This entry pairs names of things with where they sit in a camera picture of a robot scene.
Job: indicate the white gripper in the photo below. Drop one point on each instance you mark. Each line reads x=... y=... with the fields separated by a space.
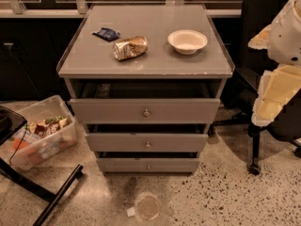
x=286 y=38

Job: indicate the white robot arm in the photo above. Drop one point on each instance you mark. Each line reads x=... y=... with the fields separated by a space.
x=282 y=40

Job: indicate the grey drawer cabinet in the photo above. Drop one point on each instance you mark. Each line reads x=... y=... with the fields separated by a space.
x=90 y=59

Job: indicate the dark object in top drawer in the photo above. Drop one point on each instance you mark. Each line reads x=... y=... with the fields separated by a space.
x=102 y=91

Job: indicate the grey top drawer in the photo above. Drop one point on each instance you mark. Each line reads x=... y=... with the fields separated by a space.
x=145 y=103

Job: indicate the black office chair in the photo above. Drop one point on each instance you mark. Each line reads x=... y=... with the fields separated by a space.
x=241 y=90

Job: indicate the white paper bowl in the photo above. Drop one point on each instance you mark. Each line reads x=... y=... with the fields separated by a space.
x=187 y=42

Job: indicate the crushed gold chip bag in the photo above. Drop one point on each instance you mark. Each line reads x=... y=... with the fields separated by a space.
x=130 y=48

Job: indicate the blue snack packet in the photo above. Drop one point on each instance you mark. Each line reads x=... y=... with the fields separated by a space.
x=107 y=34

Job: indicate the clear plastic storage bin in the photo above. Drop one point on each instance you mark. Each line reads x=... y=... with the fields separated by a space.
x=28 y=157

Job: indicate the snack items in bin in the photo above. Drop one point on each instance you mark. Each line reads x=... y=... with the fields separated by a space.
x=35 y=131

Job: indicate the black table stand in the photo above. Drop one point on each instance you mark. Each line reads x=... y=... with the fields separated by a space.
x=10 y=123

